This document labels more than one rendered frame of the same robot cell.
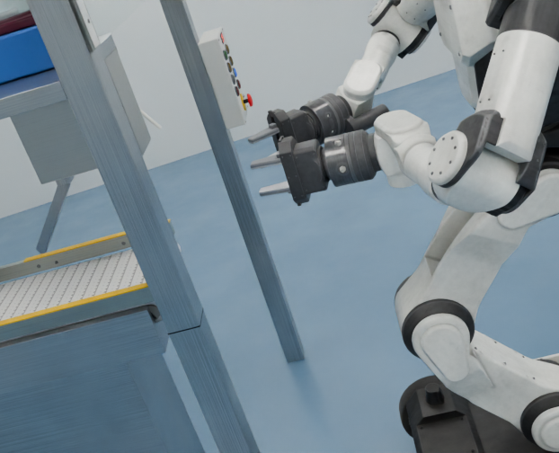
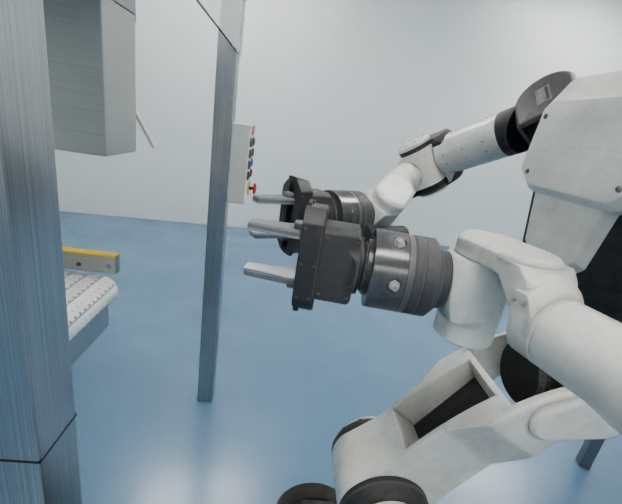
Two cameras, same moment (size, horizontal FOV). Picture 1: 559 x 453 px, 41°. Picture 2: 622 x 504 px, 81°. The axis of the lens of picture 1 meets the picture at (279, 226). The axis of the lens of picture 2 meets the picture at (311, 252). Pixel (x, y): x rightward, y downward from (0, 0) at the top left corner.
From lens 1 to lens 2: 0.92 m
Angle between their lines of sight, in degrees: 13
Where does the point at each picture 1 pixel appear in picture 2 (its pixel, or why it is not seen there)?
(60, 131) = not seen: outside the picture
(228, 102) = (237, 181)
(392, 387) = (273, 460)
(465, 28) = not seen: outside the picture
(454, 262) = (441, 444)
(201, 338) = (36, 482)
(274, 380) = (180, 414)
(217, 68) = (239, 149)
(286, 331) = (206, 376)
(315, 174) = (343, 276)
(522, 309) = not seen: hidden behind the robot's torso
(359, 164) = (423, 289)
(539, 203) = (589, 421)
